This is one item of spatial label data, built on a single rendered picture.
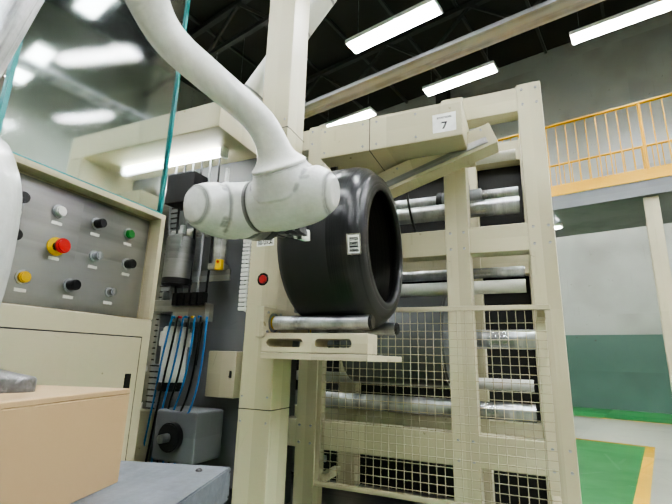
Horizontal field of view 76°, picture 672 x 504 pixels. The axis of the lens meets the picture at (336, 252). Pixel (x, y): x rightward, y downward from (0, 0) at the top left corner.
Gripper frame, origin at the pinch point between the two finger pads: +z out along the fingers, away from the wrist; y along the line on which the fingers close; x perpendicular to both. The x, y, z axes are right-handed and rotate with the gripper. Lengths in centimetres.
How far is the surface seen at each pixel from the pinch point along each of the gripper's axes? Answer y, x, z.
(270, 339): 21.6, 29.7, 18.1
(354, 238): -10.2, 0.4, 12.9
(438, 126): -28, -49, 64
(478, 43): -24, -303, 442
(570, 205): -121, -106, 560
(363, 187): -10.6, -16.5, 21.1
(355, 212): -9.9, -7.7, 15.3
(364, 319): -9.9, 23.7, 19.7
